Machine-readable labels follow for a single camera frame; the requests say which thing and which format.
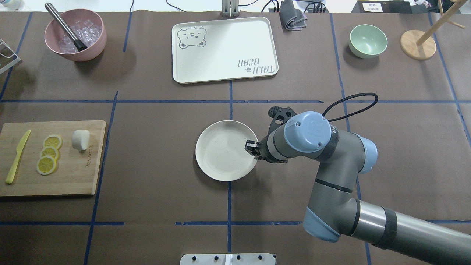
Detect cream bear tray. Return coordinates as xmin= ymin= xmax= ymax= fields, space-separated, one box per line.
xmin=171 ymin=17 xmax=279 ymax=84

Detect pink bowl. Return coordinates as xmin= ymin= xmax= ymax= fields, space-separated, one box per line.
xmin=44 ymin=9 xmax=107 ymax=62

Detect steel muddler black tip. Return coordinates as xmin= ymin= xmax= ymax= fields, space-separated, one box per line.
xmin=44 ymin=2 xmax=88 ymax=52

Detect grey metal bracket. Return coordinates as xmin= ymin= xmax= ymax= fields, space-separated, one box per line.
xmin=222 ymin=0 xmax=240 ymax=17

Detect cream round plate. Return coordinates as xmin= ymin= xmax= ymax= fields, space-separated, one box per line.
xmin=195 ymin=120 xmax=258 ymax=181

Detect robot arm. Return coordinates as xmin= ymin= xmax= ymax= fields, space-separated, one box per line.
xmin=245 ymin=106 xmax=471 ymax=265

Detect black cables at back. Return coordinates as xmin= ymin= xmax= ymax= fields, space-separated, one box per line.
xmin=166 ymin=0 xmax=328 ymax=13

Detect lemon slice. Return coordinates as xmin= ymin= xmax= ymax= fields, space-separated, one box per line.
xmin=36 ymin=155 xmax=57 ymax=176
xmin=42 ymin=134 xmax=63 ymax=149
xmin=40 ymin=146 xmax=60 ymax=160

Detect bottom lemon slice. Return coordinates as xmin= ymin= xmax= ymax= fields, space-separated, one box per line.
xmin=36 ymin=155 xmax=57 ymax=176

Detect middle lemon slice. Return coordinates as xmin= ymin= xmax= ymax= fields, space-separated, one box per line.
xmin=40 ymin=146 xmax=60 ymax=160

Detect green bowl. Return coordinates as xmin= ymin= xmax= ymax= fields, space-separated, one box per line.
xmin=348 ymin=25 xmax=388 ymax=59

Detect wooden stand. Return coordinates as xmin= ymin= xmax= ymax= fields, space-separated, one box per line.
xmin=400 ymin=0 xmax=468 ymax=60

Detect metal wire rack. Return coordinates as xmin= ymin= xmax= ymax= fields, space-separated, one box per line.
xmin=0 ymin=39 xmax=21 ymax=74

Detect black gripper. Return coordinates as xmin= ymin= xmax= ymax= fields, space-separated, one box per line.
xmin=245 ymin=106 xmax=297 ymax=164

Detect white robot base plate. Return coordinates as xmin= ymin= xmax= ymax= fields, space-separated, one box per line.
xmin=180 ymin=253 xmax=277 ymax=265

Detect top lemon slice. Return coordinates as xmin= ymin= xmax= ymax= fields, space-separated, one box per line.
xmin=42 ymin=134 xmax=63 ymax=149

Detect yellow plastic knife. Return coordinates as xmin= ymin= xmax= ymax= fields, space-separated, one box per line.
xmin=5 ymin=130 xmax=31 ymax=185

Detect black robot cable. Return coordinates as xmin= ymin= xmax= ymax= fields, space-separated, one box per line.
xmin=322 ymin=93 xmax=379 ymax=123

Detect white label card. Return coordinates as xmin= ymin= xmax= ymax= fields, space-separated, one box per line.
xmin=361 ymin=1 xmax=383 ymax=13

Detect bamboo cutting board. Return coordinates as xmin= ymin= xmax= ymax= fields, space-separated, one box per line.
xmin=0 ymin=120 xmax=106 ymax=197

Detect folded grey cloth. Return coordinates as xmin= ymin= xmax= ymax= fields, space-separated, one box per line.
xmin=279 ymin=0 xmax=307 ymax=31

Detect clear ice cubes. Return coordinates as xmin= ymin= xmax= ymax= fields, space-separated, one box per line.
xmin=58 ymin=20 xmax=102 ymax=54

